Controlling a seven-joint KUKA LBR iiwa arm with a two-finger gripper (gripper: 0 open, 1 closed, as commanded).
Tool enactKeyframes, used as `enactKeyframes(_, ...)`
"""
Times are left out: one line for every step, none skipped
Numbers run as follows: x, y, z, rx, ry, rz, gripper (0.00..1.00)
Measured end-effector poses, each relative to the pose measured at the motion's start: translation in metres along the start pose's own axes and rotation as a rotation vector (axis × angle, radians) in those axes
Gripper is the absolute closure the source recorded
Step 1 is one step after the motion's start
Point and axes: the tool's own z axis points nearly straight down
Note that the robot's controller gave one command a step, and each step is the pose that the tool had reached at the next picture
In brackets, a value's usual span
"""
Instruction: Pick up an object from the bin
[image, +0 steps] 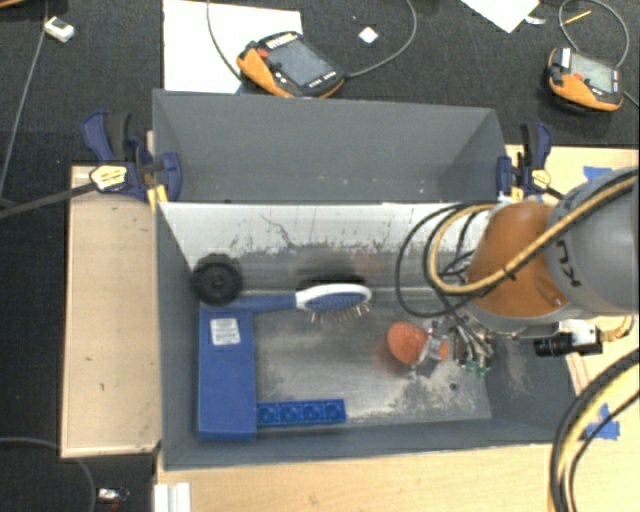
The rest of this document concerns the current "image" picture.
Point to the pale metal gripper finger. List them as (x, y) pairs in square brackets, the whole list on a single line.
[(438, 334), (428, 364)]

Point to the orange ball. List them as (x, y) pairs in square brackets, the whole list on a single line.
[(405, 342)]

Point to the blue and white hairbrush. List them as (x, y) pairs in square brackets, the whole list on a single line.
[(330, 297)]

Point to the blue toy building brick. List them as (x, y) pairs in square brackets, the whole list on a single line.
[(300, 413)]

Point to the blue flat box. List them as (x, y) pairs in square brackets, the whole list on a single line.
[(225, 385)]

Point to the grey metal bin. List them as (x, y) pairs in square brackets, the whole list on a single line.
[(325, 150)]

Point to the black round ribbed wheel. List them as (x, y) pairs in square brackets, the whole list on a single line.
[(217, 280)]

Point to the pale wood flat board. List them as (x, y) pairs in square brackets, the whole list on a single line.
[(110, 325)]

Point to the black cylinder on white bracket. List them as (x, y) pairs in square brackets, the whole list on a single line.
[(560, 344)]

